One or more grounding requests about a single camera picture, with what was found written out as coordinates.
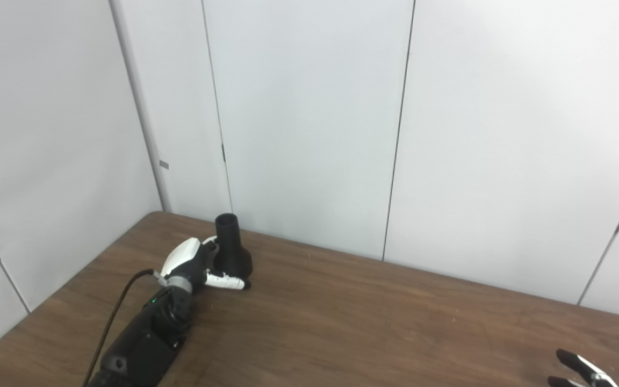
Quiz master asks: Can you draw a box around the black and white left hand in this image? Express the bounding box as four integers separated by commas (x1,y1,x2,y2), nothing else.
159,235,251,293

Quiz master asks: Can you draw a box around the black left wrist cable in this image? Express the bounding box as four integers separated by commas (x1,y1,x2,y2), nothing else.
81,269,162,387

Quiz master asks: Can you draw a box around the black funnel-shaped nozzle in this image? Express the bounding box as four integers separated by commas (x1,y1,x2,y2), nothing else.
214,213,254,281

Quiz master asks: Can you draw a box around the white corner post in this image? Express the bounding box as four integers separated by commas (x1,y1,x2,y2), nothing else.
110,0,173,213

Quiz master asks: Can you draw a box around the black and white right hand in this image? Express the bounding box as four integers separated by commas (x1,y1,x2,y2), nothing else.
548,348,619,387

